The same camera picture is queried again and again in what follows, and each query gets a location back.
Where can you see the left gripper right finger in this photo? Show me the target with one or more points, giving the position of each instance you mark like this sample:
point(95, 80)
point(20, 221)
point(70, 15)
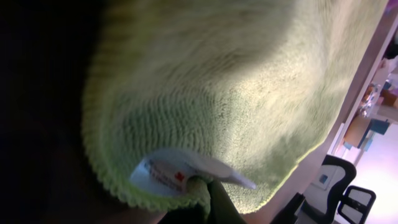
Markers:
point(222, 210)

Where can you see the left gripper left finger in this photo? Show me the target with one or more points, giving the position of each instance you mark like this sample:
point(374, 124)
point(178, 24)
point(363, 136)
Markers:
point(193, 215)

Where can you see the light green microfiber cloth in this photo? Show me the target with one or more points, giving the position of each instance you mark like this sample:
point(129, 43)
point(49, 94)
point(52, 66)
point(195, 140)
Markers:
point(257, 84)

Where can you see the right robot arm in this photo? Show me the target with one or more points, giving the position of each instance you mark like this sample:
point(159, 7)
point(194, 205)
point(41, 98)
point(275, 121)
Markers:
point(289, 214)

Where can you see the black office chair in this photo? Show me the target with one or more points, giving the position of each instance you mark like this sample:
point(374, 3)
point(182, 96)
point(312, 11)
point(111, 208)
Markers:
point(331, 193)

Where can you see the cluttered background shelf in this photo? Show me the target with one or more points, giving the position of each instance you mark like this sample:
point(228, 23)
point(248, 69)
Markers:
point(364, 91)

